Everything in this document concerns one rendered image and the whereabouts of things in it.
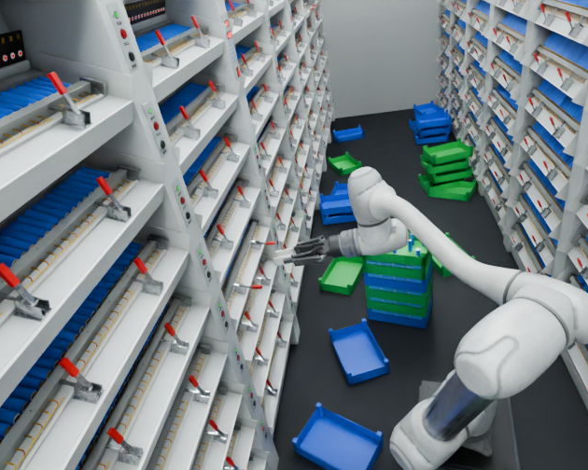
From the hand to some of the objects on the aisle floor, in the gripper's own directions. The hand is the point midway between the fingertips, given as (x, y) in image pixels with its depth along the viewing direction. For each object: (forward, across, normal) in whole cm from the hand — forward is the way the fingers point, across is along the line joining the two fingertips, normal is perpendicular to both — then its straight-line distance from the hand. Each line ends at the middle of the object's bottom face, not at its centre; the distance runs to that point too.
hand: (284, 256), depth 145 cm
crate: (-27, -60, +89) cm, 110 cm away
